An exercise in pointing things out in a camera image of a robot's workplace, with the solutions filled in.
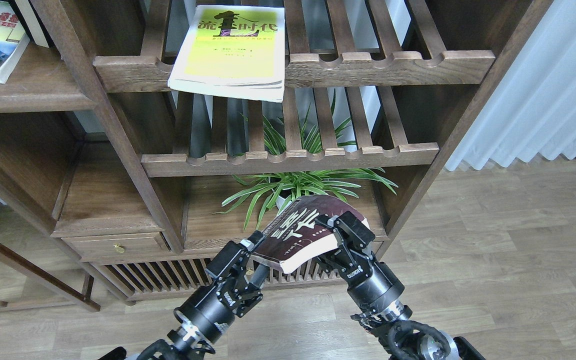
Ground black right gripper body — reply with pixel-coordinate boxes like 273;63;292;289
317;210;406;317

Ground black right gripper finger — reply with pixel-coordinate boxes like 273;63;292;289
315;214;338;228

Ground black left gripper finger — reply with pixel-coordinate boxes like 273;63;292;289
248;264;270;289
240;230;266;253

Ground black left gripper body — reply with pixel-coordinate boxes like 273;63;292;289
174;243;263;345

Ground dark red book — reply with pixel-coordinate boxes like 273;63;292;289
251;194;370;274

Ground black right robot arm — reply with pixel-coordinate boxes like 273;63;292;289
315;211;483;360

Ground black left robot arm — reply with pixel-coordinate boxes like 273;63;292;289
130;230;269;360

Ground white book on upper shelf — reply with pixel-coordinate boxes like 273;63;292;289
14;0;54;48

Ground white plant pot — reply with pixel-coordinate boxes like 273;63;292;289
275;195;291;214

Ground green spider plant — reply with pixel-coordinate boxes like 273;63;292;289
215;107;398;230

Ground brass drawer knob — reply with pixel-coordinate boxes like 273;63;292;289
113;243;126;254

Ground yellow green book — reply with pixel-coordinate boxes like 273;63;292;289
167;5;286;103

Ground dark wooden bookshelf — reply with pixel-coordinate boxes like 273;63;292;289
0;0;553;303

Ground white curtain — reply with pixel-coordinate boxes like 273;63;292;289
445;0;576;172

